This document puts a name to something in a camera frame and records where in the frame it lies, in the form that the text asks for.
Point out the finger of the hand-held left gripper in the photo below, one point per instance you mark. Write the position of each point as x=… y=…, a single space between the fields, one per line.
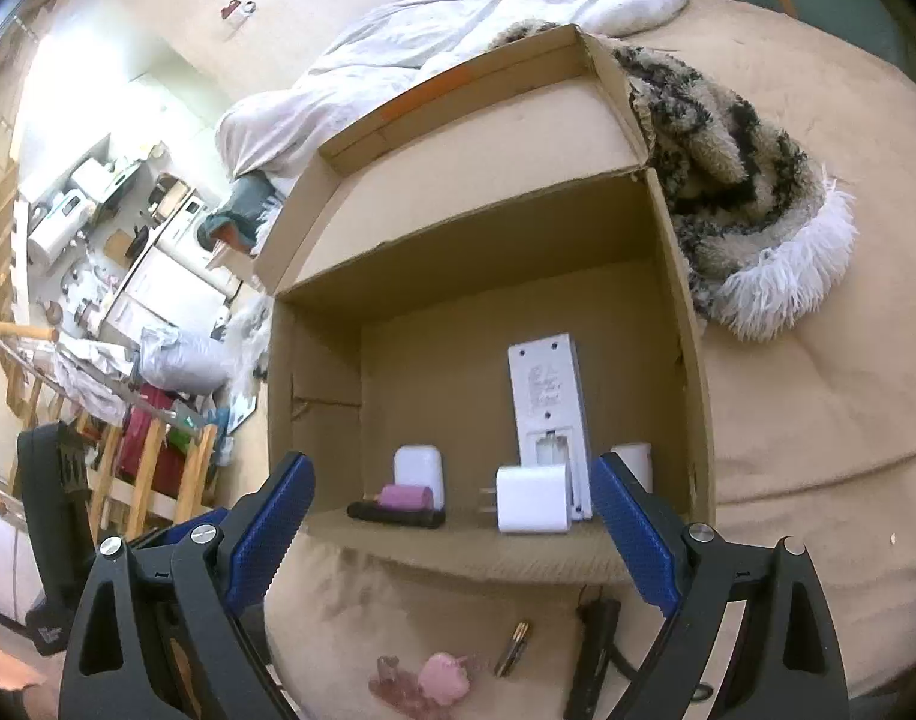
x=195 y=519

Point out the wooden shelf with coloured things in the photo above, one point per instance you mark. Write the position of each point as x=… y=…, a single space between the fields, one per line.
x=154 y=450

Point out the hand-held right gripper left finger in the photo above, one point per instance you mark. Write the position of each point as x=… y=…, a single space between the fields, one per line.
x=274 y=532

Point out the white duvet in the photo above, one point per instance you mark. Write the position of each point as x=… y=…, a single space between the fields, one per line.
x=428 y=37

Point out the clothes drying rack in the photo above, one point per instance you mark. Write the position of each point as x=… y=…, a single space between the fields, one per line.
x=83 y=375

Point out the small white bottle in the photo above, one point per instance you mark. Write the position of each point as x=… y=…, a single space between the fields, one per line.
x=636 y=461

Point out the white remote control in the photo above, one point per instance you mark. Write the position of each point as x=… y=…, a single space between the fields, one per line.
x=548 y=397

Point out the white water heater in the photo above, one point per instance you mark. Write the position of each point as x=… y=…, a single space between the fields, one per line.
x=56 y=229

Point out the bathroom scale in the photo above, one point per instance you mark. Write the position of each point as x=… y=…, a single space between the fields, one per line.
x=244 y=409

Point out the white charger plug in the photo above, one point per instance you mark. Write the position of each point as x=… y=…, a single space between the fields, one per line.
x=536 y=499

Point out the white washing machine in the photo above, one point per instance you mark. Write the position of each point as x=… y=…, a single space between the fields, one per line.
x=188 y=232

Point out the pink lighter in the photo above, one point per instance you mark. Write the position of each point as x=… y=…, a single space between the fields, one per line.
x=405 y=499

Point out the brass and black cylinder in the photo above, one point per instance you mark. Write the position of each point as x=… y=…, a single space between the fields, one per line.
x=512 y=649

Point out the wall socket with red plug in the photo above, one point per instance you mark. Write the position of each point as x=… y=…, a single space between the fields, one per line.
x=236 y=13

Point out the fluffy patterned blanket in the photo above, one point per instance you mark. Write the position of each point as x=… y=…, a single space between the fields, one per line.
x=742 y=187

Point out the white kitchen counter cabinet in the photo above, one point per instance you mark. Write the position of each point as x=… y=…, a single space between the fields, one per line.
x=158 y=292

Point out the clear pink toy figure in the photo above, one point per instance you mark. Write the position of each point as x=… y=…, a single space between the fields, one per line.
x=398 y=686

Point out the white earbuds case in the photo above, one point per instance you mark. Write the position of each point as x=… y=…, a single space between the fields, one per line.
x=419 y=469

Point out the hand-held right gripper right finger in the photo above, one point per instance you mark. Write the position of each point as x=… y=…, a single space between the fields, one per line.
x=630 y=525

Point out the person's left forearm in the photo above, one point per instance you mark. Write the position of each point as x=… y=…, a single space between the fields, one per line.
x=4 y=664

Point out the dark slim device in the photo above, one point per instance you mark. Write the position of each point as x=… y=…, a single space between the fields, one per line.
x=398 y=517

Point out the grey plastic bag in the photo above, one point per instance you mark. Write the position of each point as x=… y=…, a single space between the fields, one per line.
x=184 y=360

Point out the cardboard box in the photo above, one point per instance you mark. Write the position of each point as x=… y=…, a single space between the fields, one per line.
x=458 y=300

